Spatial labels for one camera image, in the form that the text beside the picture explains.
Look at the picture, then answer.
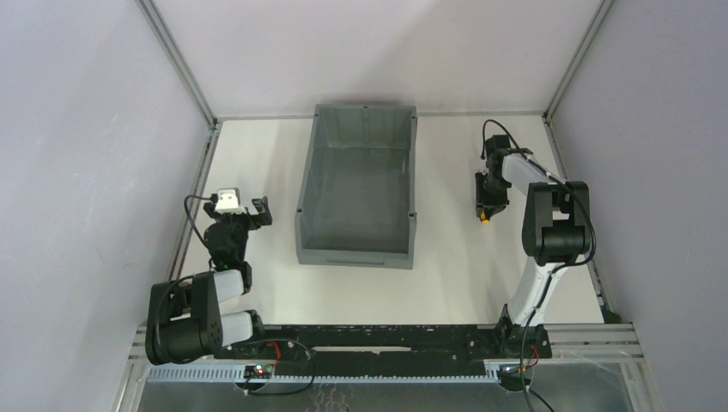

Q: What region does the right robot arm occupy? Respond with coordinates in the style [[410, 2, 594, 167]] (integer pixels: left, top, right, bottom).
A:
[[475, 134, 596, 342]]

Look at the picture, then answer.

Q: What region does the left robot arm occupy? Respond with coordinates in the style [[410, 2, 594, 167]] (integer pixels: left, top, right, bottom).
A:
[[144, 190, 273, 366]]

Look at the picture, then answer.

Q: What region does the grey plastic bin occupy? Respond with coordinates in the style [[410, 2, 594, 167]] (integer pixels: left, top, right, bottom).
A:
[[294, 103, 418, 270]]

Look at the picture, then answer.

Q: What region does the small green circuit board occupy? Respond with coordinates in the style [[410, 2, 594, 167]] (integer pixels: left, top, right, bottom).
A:
[[244, 365, 275, 379]]

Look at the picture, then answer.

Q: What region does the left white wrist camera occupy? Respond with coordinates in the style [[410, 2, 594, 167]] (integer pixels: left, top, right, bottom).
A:
[[214, 188, 247, 215]]

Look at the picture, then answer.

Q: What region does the left black cable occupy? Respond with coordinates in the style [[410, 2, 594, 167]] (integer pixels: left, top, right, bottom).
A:
[[184, 194, 218, 251]]

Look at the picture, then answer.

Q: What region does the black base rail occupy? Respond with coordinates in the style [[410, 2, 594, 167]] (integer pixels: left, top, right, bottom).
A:
[[214, 324, 553, 377]]

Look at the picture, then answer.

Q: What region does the white slotted cable duct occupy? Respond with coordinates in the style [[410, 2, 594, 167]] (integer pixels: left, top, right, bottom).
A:
[[146, 364, 501, 384]]

